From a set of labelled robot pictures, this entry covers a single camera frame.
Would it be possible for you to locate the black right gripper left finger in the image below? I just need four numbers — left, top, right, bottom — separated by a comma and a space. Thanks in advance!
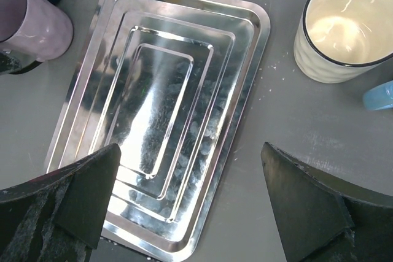
1, 144, 121, 261

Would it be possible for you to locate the blue butterfly mug orange inside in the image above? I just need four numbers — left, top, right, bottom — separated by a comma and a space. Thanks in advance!
363, 80, 393, 110

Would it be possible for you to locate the silver metal tray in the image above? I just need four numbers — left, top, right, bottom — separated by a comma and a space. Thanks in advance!
45, 0, 271, 261

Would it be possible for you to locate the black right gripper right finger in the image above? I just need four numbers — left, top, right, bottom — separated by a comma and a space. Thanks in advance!
261, 142, 392, 261

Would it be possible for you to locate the cream mug black rim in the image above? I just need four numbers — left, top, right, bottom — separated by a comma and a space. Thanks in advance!
294, 0, 392, 83

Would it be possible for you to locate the lilac ceramic mug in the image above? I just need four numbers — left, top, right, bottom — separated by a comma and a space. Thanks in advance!
1, 0, 74, 75

